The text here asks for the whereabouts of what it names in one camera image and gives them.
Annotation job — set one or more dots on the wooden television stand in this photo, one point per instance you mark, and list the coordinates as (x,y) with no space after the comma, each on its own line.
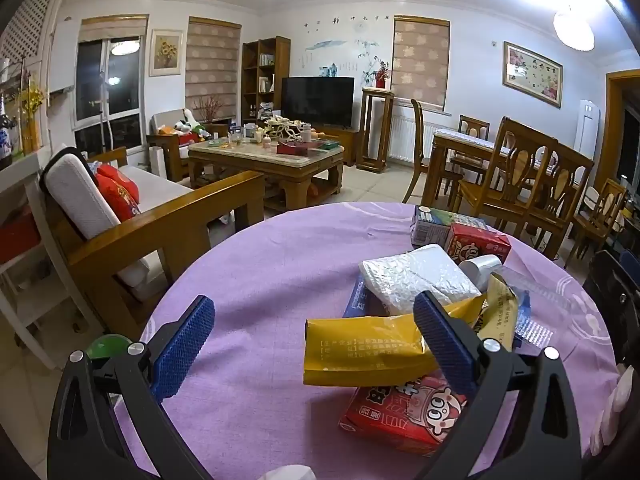
(345,145)

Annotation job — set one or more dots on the white plush dog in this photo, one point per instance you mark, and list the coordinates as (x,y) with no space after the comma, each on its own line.
(190,122)

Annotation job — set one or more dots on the red storage box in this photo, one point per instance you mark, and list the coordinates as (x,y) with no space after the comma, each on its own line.
(17,237)

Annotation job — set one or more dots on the purple tablecloth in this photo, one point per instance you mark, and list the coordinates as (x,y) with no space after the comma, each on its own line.
(280,270)

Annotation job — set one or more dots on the white lattice cabinet door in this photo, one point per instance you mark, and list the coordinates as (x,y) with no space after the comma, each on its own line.
(27,30)

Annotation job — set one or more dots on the wooden bookshelf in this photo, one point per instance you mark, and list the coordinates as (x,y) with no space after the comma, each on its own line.
(282,60)

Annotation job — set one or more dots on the red vase with flowers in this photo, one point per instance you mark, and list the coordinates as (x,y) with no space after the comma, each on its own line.
(380,77)

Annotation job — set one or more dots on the large yellow packet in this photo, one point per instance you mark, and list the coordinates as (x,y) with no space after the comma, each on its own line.
(365,350)

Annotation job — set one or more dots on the blue landscape wall decal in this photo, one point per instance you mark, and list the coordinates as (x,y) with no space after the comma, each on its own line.
(330,57)

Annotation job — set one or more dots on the tall wooden plant stand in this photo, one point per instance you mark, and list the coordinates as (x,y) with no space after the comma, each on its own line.
(377,92)

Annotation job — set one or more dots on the large red cartoon carton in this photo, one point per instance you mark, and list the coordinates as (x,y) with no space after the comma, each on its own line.
(390,410)

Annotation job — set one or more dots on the wooden sofa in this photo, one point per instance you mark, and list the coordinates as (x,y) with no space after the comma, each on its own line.
(165,215)

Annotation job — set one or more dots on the framed floral picture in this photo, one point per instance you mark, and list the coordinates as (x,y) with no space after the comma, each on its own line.
(532,72)

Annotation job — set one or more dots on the beige patterned window blind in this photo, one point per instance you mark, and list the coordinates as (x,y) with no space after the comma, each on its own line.
(420,60)
(212,60)

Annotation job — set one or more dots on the white side shelf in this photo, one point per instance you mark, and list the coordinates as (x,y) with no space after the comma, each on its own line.
(27,305)

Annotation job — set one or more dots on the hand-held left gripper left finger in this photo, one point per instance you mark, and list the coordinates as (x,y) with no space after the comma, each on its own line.
(182,350)

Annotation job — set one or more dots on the wooden coffee table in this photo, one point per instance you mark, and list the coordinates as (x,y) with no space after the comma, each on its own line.
(300,175)

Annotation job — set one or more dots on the white wall radiator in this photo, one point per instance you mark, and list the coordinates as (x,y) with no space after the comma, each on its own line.
(402,140)

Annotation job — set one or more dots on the flat screen television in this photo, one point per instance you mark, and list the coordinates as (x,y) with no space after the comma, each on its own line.
(317,100)

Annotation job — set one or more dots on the beige ornamental model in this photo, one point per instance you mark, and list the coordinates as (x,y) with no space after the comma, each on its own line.
(280,127)

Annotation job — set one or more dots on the person's left hand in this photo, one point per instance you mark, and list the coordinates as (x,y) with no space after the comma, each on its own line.
(292,473)

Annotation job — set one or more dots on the white sofa back cushion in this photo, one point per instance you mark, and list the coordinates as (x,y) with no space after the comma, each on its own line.
(75,190)

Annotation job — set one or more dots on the wooden armchair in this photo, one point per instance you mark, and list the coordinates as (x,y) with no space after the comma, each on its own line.
(165,152)

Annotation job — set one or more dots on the small round ceiling lamp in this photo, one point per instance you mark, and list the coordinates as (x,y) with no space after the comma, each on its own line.
(574,30)

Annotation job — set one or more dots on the beige roller shade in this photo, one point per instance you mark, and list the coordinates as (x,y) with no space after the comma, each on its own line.
(112,27)

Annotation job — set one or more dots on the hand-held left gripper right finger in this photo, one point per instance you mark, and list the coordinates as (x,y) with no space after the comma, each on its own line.
(442,345)

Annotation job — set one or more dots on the clear plastic packet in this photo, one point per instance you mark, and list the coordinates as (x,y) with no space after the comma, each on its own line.
(542,305)

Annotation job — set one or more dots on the sunflower painting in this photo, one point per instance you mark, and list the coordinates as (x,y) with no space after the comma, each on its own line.
(166,52)

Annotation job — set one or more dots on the blue and white carton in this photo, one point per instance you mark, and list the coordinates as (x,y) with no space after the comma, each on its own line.
(430,225)

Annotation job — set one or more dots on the wooden dining chair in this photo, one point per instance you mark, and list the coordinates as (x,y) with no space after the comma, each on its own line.
(515,167)
(602,210)
(472,127)
(562,180)
(419,125)

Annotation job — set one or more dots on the flat red box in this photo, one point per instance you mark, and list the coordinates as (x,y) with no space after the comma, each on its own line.
(300,149)

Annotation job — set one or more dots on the yellow artificial flowers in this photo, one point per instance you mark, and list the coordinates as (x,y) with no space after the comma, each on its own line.
(32,100)

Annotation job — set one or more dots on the silver bubble mailer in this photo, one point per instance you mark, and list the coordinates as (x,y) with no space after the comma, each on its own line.
(415,275)

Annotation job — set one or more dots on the blue packet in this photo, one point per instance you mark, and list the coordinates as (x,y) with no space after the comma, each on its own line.
(356,302)

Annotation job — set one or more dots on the white tape roll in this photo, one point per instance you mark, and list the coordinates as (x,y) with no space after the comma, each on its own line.
(480,267)

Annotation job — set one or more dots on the red embroidered pillow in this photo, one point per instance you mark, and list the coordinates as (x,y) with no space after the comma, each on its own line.
(120,195)

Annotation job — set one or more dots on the white standing air conditioner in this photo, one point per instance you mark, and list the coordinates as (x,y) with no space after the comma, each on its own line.
(587,130)

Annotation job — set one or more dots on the white paper bag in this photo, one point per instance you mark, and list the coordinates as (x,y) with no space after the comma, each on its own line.
(157,162)

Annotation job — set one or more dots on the green ball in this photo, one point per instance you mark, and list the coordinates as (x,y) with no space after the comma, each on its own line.
(107,346)

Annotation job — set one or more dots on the yellow stick packet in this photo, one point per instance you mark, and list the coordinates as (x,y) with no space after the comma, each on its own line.
(502,310)

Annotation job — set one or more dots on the white sofa seat cushion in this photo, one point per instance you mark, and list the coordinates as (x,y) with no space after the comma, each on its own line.
(155,187)

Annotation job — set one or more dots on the small red carton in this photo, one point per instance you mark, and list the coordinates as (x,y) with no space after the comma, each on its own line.
(475,245)

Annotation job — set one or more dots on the wooden doorway frame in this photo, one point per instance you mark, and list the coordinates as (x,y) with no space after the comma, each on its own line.
(612,110)

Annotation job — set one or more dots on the large window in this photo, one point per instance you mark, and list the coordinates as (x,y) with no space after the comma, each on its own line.
(92,80)

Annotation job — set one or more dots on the person's right hand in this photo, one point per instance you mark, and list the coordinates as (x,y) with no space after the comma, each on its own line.
(614,410)

